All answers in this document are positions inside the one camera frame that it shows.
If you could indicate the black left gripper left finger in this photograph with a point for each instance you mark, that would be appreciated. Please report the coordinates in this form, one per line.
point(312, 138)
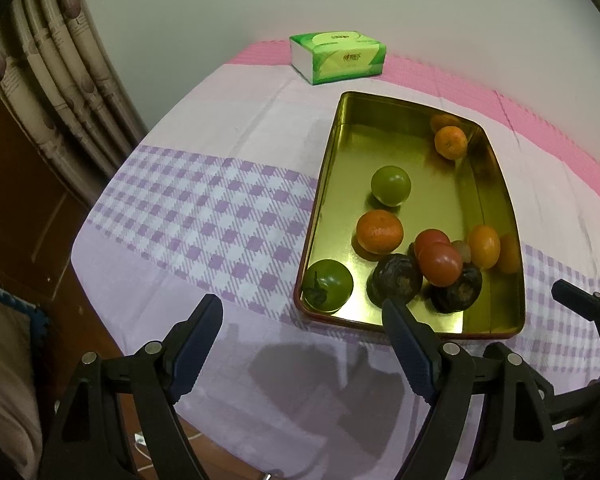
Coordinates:
point(88, 438)

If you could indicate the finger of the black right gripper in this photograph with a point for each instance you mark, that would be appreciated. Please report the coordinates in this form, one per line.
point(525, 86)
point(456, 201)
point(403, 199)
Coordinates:
point(577, 300)

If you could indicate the green tomato on table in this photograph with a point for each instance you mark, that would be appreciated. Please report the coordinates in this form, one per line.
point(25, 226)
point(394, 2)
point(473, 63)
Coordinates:
point(326, 286)

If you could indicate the upper orange tangerine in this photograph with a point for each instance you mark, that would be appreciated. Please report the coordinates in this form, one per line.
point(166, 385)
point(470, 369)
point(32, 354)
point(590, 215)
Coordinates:
point(451, 142)

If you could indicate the red tomato on table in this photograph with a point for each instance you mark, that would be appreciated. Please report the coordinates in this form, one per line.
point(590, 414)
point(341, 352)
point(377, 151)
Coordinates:
point(440, 264)

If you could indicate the dark mangosteen left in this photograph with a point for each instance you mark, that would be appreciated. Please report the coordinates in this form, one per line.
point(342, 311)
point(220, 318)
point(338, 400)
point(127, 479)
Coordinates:
point(396, 277)

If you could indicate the orange tangerine in tray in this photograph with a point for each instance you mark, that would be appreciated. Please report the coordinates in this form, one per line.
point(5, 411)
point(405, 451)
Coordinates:
point(379, 232)

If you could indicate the green tissue pack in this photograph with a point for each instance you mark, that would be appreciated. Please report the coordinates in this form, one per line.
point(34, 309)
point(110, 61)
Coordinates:
point(322, 57)

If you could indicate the gold metal tray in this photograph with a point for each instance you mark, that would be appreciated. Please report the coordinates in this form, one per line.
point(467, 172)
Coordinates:
point(454, 196)

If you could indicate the pink purple checked tablecloth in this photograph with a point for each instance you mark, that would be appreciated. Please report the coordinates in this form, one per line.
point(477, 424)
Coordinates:
point(217, 198)

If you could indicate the lower orange tangerine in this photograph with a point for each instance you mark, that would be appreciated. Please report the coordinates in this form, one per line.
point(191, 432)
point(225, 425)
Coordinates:
point(485, 246)

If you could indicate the small red tomato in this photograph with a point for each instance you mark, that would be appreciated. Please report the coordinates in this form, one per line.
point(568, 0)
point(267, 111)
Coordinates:
point(429, 237)

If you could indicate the green tomato with stem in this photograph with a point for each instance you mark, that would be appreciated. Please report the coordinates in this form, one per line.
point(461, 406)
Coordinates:
point(391, 185)

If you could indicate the dark mangosteen right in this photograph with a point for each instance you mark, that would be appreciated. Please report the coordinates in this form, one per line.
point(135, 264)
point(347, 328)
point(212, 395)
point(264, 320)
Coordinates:
point(459, 296)

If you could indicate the dark mangosteen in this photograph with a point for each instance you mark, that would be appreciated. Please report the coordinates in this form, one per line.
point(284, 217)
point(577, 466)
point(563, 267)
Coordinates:
point(459, 296)
point(396, 277)

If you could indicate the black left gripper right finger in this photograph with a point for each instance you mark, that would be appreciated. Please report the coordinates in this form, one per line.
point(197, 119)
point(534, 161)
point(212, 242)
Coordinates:
point(514, 437)

